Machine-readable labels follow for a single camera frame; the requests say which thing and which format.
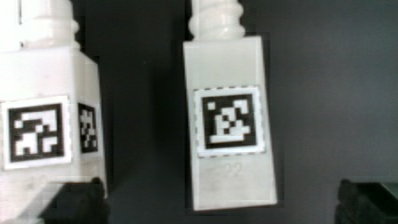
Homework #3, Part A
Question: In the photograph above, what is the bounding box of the white table leg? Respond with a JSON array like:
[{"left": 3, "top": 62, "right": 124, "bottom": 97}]
[
  {"left": 0, "top": 0, "right": 106, "bottom": 224},
  {"left": 183, "top": 0, "right": 277, "bottom": 211}
]

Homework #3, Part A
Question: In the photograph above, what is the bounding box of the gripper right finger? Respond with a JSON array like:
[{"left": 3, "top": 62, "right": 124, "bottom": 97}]
[{"left": 334, "top": 179, "right": 398, "bottom": 224}]

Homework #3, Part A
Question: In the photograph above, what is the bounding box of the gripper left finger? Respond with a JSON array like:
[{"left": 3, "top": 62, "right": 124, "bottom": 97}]
[{"left": 39, "top": 177, "right": 110, "bottom": 224}]

